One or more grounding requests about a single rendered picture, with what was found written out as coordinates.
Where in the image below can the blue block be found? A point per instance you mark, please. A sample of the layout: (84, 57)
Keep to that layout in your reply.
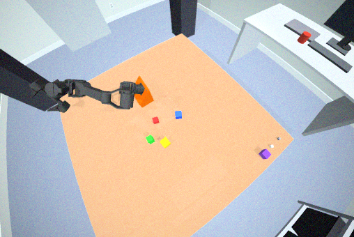
(178, 114)

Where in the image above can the red block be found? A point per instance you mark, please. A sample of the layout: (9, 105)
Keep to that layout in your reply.
(155, 120)

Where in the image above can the purple cube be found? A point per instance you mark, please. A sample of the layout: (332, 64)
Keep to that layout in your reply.
(264, 154)

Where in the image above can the yellow block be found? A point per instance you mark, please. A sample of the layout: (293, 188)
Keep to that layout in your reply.
(165, 142)

